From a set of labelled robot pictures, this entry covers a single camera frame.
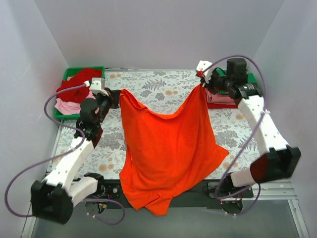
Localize folded dusty pink t shirt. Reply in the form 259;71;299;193
206;89;236;106

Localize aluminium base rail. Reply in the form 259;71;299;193
22;180;309;238

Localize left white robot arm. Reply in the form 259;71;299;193
31;88;120;224

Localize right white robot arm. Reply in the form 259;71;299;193
196;55;301;200

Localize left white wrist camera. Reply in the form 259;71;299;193
84;77;108;96

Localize pink t shirt in bin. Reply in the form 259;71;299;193
54;89;95;115

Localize folded red t shirt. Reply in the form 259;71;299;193
207;98;237;109

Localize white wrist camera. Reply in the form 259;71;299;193
84;77;108;96
196;60;213;78

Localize green plastic bin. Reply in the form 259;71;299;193
54;66;105;120

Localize folded green t shirt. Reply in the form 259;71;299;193
215;67;257;95

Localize orange t shirt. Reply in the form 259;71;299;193
119;86;229;216

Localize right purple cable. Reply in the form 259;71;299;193
207;55;268;217

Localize red t shirt in bin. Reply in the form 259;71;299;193
56;68;103;104

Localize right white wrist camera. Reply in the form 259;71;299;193
196;60;213;78

